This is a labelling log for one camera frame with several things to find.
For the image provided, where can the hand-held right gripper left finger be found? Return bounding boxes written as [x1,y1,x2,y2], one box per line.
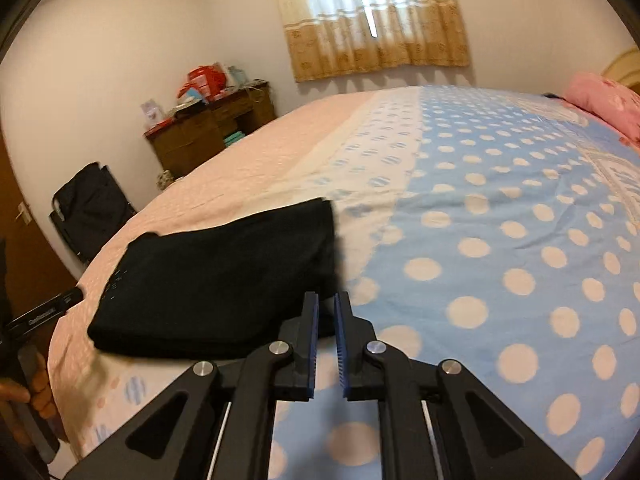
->
[62,291,321,480]

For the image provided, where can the beige patterned curtain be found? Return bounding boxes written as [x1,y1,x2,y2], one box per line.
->
[267,0,471,83]

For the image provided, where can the red gift bag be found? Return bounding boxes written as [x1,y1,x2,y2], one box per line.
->
[178,65,228,103]

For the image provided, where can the person's left hand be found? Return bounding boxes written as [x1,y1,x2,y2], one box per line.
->
[0,359,58,448]

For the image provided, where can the brown wooden door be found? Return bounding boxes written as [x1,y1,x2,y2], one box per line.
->
[0,130,81,311]

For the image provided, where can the black folding chair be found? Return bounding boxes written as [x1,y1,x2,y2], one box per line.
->
[49,162,138,266]

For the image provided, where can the pink quilted bed cover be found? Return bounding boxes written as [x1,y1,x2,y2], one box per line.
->
[47,91,421,461]

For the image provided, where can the white gift bag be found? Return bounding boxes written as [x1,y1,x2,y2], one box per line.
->
[222,62,249,89]

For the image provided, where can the brown wooden desk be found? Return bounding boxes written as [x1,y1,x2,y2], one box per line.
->
[144,82,277,181]

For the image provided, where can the pink pillow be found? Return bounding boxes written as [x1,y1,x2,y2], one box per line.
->
[562,71,640,148]

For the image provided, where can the blue polka dot bed sheet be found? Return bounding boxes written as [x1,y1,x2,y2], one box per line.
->
[240,85,640,480]

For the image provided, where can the cream headboard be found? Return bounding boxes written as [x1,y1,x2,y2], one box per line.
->
[602,47,640,96]

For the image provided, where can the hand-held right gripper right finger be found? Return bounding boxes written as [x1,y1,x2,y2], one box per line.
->
[334,291,583,480]

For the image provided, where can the black pants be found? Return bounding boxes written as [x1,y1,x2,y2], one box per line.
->
[87,197,346,361]

